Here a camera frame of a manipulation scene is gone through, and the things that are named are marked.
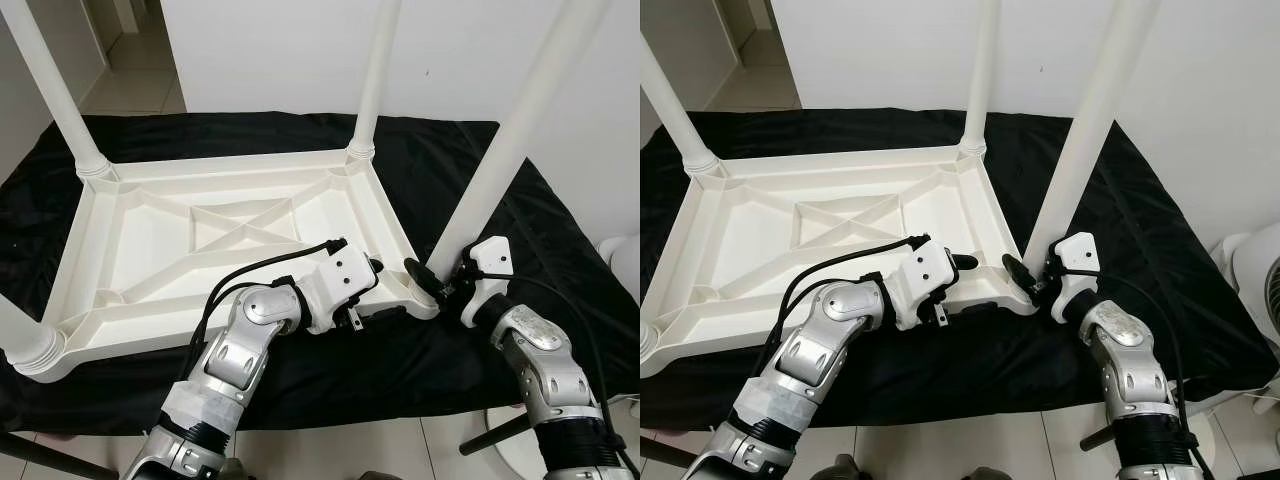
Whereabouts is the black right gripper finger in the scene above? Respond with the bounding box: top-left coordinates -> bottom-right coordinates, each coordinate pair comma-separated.
1002,253 -> 1041,294
403,257 -> 446,298

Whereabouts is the white plastic table top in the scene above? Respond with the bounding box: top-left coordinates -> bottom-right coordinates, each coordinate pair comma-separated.
640,143 -> 1036,379
5,148 -> 441,383

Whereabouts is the black table cloth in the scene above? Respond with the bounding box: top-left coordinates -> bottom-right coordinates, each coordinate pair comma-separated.
0,112 -> 641,436
640,108 -> 1280,431

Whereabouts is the white floor fan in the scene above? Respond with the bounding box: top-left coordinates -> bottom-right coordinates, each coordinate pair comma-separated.
1215,222 -> 1280,341

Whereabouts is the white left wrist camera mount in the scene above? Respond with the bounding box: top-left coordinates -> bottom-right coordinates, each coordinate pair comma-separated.
882,240 -> 959,331
298,245 -> 381,333

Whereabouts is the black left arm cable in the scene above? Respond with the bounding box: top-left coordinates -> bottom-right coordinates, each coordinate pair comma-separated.
180,237 -> 349,381
765,234 -> 931,376

